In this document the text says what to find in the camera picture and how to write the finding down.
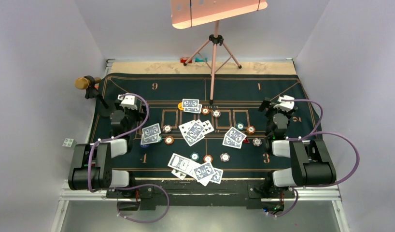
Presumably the orange poker chip stack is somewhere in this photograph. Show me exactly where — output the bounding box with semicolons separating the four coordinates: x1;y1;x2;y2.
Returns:
203;155;213;162

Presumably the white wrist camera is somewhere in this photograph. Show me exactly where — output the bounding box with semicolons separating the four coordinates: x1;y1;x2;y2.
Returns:
273;95;295;112
117;95;138;110

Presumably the yellow big blind button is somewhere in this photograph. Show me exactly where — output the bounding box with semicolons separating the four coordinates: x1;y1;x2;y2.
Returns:
178;102;184;111

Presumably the pink music stand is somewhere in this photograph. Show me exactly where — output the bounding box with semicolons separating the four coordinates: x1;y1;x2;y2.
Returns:
170;0;268;105

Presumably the white blue chip stack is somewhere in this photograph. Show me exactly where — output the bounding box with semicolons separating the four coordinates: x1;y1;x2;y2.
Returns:
220;153;230;162

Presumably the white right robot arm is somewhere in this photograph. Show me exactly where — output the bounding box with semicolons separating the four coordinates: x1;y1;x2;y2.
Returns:
258;95;337;197

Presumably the small grey lego block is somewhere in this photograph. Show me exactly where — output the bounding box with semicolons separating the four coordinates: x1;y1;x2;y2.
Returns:
62;138;77;148

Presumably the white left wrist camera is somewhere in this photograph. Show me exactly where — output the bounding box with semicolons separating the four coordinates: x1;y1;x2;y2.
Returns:
117;95;138;110

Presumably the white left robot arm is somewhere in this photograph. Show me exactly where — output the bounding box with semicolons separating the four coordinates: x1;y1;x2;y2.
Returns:
68;94;150;198

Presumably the red clip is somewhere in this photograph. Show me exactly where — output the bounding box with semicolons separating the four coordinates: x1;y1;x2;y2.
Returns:
180;57;193;65

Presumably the face up spades card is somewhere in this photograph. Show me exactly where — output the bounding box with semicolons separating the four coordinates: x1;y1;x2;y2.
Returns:
180;119;203;138

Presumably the gold knob black clamp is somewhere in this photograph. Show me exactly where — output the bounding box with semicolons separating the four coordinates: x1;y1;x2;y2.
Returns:
74;75;116;117

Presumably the face up clubs card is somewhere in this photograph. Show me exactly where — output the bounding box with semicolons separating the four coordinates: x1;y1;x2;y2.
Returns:
171;169;187;180
202;120;214;135

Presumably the blue playing card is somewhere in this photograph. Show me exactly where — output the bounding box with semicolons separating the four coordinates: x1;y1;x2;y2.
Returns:
140;134;159;144
182;99;199;108
210;168;224;184
222;136;241;149
142;123;161;138
184;122;204;146
193;162;215;182
226;127;247;144
183;104;202;114

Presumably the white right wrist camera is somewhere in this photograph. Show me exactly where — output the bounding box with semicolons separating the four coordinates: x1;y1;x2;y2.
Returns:
273;95;295;112

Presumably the blue playing card deck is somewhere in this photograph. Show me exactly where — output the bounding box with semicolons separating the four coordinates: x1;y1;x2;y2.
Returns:
168;153;211;186

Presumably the dark green poker mat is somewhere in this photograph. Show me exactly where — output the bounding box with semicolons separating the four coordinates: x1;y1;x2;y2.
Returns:
98;73;319;178

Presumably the aluminium frame rail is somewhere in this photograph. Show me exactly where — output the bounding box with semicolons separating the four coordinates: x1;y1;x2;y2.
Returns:
51;181;350;232

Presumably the teal clip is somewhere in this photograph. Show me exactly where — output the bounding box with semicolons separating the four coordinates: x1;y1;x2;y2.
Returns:
195;58;208;62

